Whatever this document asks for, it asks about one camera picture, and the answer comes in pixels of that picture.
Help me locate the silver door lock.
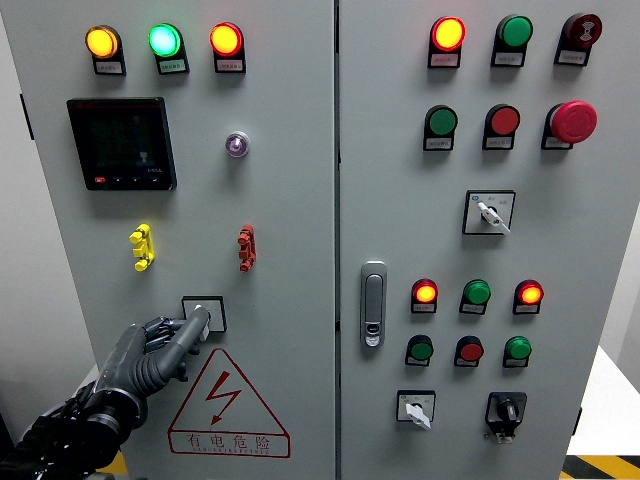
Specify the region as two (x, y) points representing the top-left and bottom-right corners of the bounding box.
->
(360, 260), (389, 349)

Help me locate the black-handle turn switch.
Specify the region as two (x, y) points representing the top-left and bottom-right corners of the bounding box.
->
(483, 391), (528, 445)

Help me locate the dark red round buzzer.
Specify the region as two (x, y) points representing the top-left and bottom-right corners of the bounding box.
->
(564, 12), (604, 49)

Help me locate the black yellow striped tape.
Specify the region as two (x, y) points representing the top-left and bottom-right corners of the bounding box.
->
(97, 449), (126, 474)
(559, 454), (640, 479)

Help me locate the small green round lamp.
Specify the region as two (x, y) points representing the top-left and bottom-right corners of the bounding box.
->
(462, 279), (492, 306)
(504, 336), (533, 362)

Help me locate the large green push button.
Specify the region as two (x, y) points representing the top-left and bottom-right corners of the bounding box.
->
(425, 104), (459, 137)

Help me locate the red warning triangle sticker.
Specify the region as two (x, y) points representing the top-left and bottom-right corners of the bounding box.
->
(167, 348), (292, 459)

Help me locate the grey cabinet door with lock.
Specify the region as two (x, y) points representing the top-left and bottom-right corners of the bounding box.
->
(337, 0), (640, 480)

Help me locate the small red push button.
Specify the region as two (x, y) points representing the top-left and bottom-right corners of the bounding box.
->
(455, 335), (485, 364)

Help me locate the large red-ringed orange lamp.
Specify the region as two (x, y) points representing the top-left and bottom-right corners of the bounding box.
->
(208, 21), (245, 58)
(430, 16), (467, 53)

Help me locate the grey cabinet door with display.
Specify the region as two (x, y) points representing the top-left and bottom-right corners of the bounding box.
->
(0, 0), (342, 480)

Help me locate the large red push button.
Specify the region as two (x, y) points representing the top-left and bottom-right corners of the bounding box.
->
(485, 103), (522, 137)

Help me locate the large red stop button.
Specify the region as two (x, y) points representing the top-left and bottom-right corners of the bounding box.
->
(547, 100), (599, 145)

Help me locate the large white-handle turn switch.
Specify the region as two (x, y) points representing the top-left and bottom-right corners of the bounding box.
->
(461, 189), (517, 236)

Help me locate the small printed white-handle switch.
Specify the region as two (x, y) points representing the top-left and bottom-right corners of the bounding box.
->
(396, 390), (437, 432)

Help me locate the small green push button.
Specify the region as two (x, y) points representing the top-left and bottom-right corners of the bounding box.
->
(407, 334), (435, 362)

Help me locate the large bright green lamp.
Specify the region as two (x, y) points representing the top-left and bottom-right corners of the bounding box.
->
(147, 22), (183, 59)

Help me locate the large yellow round lamp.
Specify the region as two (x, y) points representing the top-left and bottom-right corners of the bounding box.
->
(84, 24), (120, 61)

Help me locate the black display meter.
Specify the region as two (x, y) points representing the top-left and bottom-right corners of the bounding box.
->
(66, 97), (178, 192)

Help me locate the small red-ringed orange lamp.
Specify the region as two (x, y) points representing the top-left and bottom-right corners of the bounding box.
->
(514, 279), (545, 306)
(411, 278), (440, 305)

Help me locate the small yellow handle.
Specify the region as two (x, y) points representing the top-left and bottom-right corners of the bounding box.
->
(128, 223), (156, 273)

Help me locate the white round lamp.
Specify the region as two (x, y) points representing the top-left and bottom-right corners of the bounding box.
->
(224, 130), (251, 159)

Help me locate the small red handle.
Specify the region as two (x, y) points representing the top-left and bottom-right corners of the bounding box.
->
(237, 224), (258, 274)

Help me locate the large dark green lamp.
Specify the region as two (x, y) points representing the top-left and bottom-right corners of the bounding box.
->
(496, 14), (534, 50)

